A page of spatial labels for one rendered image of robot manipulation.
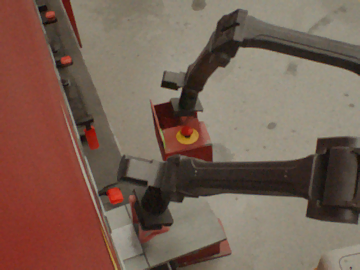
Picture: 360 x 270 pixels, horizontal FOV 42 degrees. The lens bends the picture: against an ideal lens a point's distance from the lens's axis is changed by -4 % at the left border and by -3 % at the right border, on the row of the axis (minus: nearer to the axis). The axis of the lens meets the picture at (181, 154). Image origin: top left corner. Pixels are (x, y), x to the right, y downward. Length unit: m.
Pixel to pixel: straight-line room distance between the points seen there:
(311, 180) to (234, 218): 1.68
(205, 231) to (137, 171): 0.26
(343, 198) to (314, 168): 0.06
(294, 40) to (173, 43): 2.24
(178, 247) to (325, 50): 0.54
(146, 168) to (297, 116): 1.90
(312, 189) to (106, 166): 0.87
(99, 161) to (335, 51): 0.74
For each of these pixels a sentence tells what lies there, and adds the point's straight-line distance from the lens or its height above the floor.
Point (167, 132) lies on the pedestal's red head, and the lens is 1.61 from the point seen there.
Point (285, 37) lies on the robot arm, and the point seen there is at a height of 1.32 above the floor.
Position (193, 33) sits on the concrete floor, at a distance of 3.35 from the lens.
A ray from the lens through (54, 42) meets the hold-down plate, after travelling 1.88.
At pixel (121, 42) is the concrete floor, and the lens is 3.35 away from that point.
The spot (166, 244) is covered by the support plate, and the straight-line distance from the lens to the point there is 1.10.
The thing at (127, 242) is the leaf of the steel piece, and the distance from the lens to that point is 1.12.
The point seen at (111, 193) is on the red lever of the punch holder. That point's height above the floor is 1.31.
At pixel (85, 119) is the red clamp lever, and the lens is 1.03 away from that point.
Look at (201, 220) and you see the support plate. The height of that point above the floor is 1.00.
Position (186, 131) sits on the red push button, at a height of 0.81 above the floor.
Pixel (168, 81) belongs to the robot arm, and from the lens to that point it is 1.53.
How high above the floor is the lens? 1.95
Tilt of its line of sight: 50 degrees down
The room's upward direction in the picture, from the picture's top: 6 degrees counter-clockwise
